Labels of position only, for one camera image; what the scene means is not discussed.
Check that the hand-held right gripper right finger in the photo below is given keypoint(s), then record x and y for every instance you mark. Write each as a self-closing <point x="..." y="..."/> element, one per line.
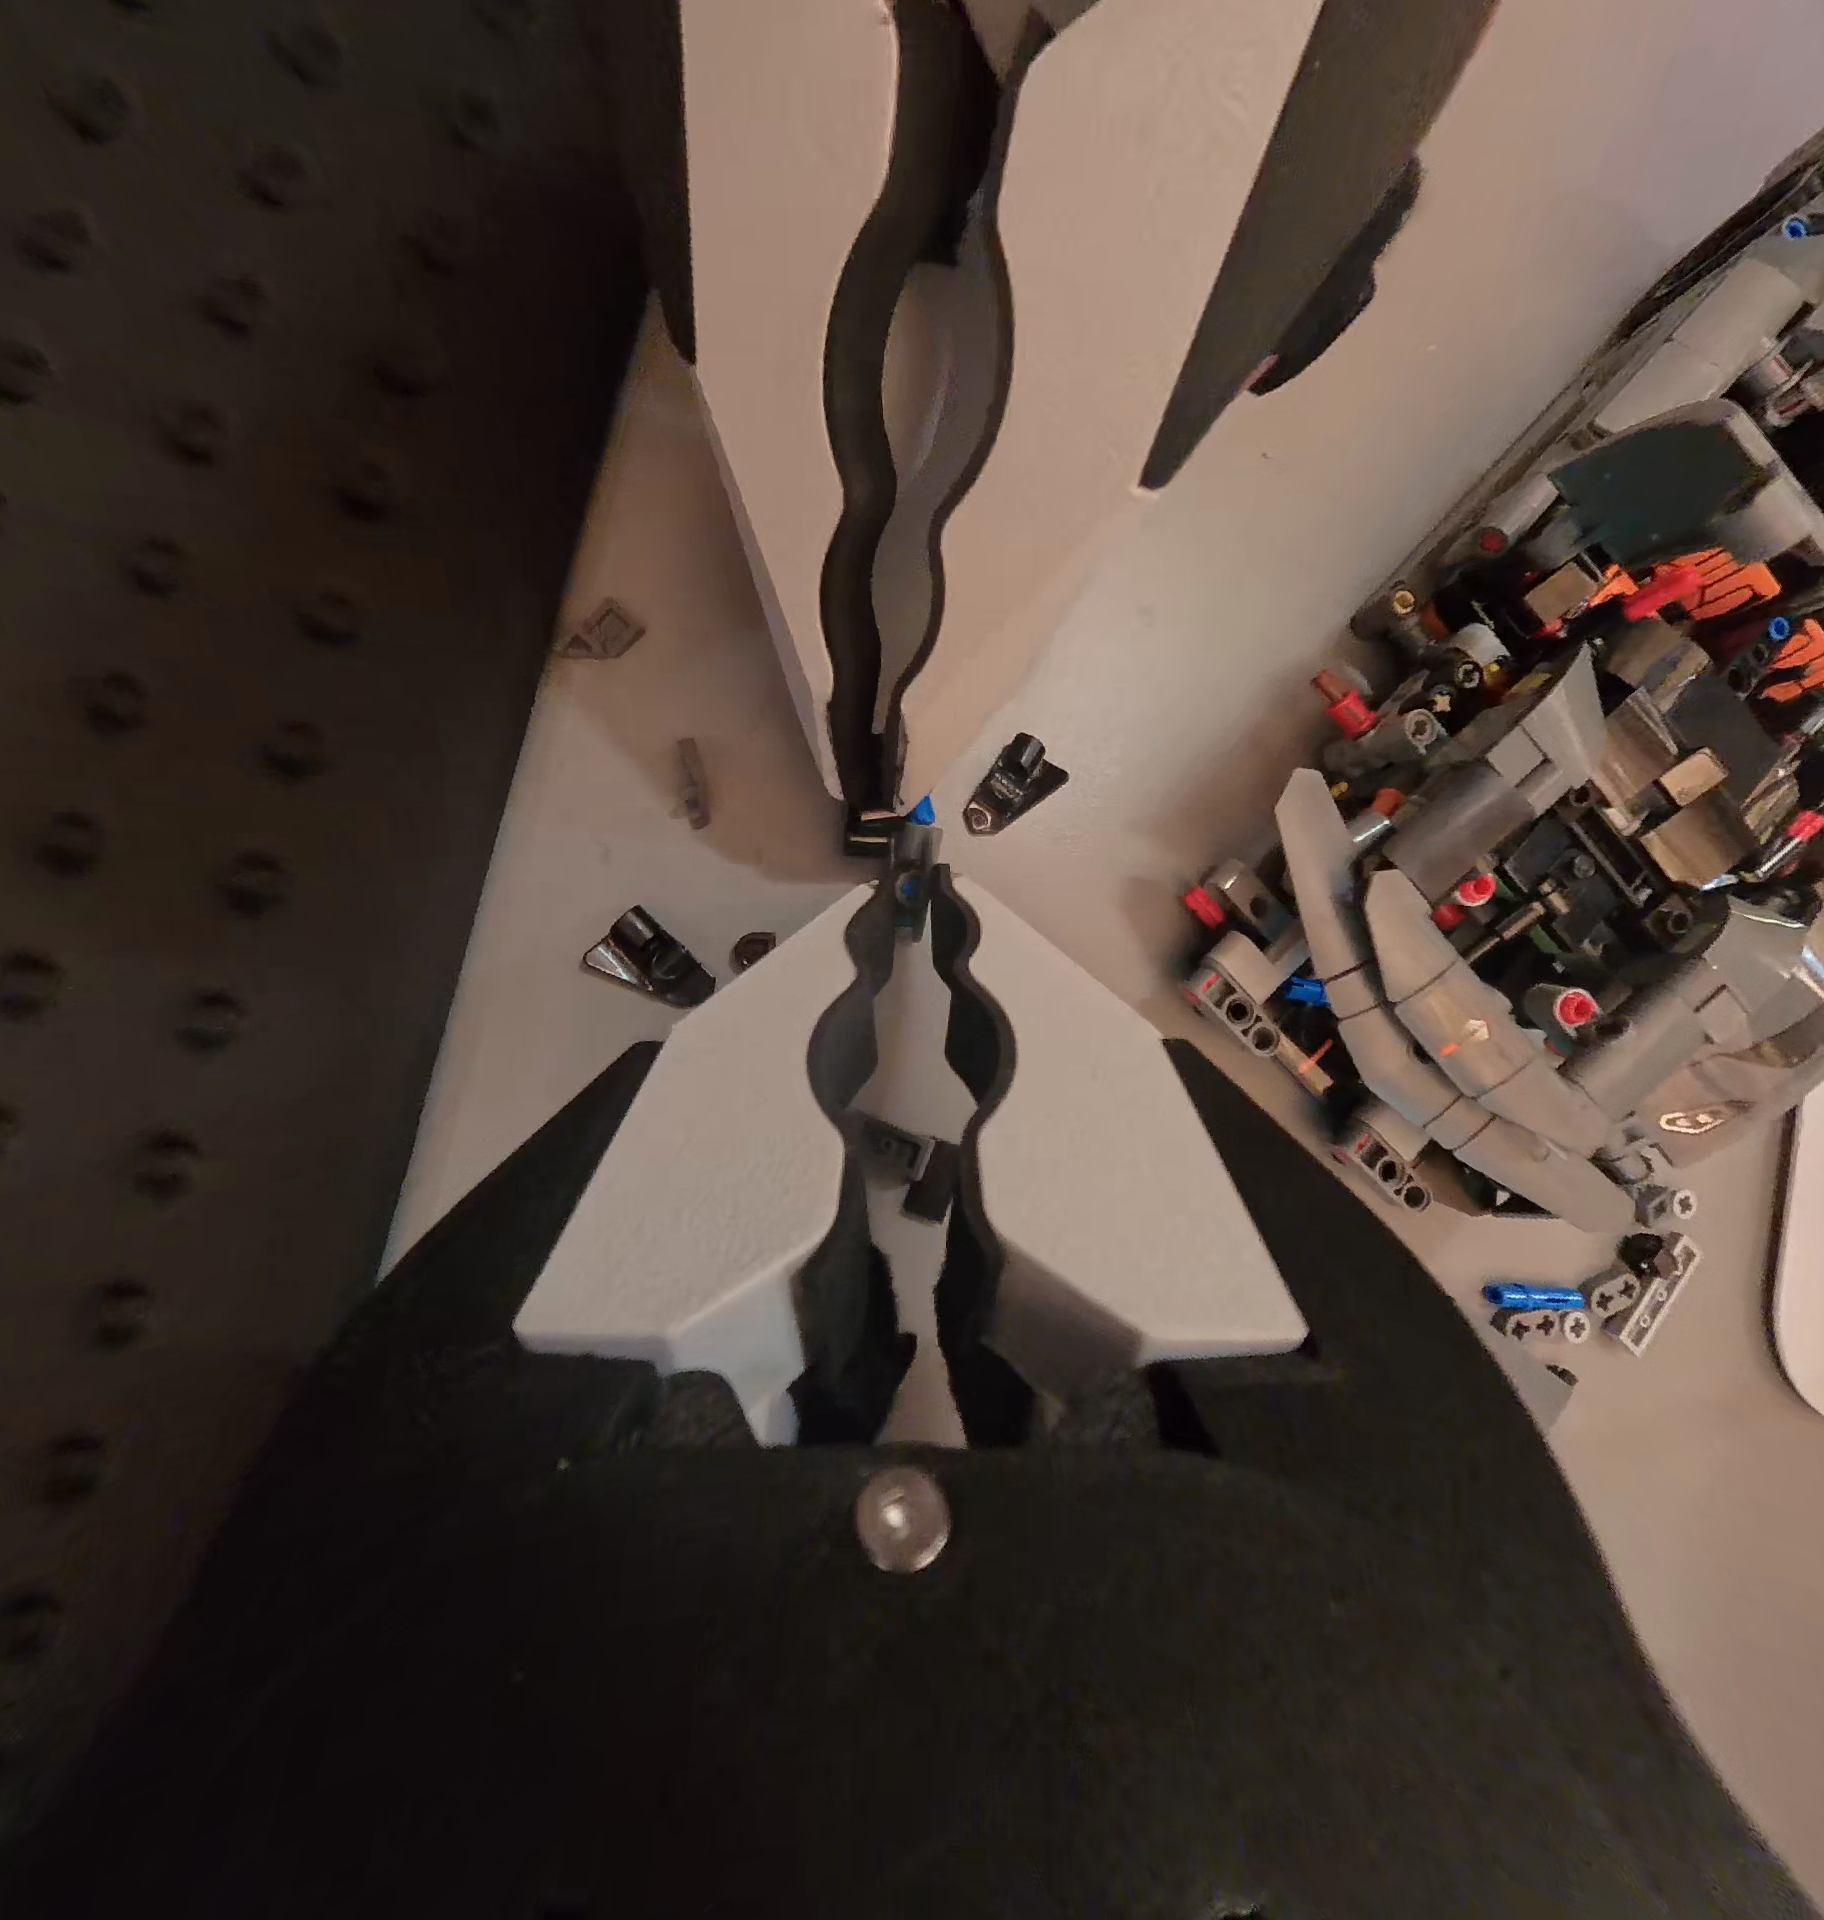
<point x="1138" y="1195"/>

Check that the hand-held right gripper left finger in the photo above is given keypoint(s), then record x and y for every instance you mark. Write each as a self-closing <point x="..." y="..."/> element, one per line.
<point x="672" y="1195"/>

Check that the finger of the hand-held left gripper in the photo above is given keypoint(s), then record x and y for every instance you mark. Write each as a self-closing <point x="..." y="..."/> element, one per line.
<point x="1138" y="230"/>
<point x="763" y="230"/>

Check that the black lego piece blue pin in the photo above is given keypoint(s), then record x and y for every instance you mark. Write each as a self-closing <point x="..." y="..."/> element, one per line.
<point x="871" y="835"/>

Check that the black lego connector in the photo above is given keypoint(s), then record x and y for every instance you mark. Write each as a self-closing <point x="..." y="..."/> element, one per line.
<point x="1008" y="786"/>

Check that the lego car model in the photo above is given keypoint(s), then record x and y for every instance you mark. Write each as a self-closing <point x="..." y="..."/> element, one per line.
<point x="1662" y="479"/>

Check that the tiny black lego piece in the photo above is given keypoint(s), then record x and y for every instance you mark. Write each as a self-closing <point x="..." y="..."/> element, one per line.
<point x="753" y="950"/>

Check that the blue lego axle pin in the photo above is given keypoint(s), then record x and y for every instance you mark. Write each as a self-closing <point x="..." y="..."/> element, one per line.
<point x="1529" y="1292"/>

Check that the grey lego plate with holes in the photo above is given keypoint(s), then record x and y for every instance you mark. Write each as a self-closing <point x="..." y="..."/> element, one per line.
<point x="1538" y="1330"/>
<point x="1611" y="1292"/>

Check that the small black lego pin piece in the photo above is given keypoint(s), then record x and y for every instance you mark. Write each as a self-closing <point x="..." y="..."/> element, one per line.
<point x="1641" y="1255"/>

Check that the black perforated board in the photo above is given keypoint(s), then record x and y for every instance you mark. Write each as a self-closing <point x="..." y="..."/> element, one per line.
<point x="253" y="754"/>

